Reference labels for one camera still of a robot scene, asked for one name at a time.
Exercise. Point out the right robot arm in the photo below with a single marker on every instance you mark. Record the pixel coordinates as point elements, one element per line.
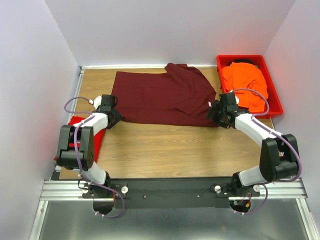
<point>279,156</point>

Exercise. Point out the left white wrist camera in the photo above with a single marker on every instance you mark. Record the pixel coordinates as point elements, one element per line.
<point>96,102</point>

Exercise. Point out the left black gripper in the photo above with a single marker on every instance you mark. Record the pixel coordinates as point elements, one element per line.
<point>117,117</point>

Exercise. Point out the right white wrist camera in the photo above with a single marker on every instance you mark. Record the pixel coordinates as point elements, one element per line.
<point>236,99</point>

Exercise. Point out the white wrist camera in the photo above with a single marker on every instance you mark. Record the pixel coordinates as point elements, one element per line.
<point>236,99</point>
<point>96,102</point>

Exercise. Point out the orange t shirt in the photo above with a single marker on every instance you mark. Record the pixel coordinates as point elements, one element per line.
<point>249,83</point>

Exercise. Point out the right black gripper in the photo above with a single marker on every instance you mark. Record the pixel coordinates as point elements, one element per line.
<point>216,106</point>

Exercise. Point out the aluminium frame rail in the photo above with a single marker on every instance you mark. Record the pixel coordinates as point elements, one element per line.
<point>72,190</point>

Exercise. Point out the folded red t shirt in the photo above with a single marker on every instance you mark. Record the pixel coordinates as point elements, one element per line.
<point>96,140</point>

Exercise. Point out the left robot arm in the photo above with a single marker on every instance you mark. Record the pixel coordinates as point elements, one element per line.
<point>76,150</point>

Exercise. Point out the red plastic bin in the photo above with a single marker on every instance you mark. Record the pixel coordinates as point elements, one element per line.
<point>273,103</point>

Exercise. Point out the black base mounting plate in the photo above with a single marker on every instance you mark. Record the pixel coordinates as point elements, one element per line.
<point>166,193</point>

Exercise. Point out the maroon t shirt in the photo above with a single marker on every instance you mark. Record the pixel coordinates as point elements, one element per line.
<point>180,96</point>

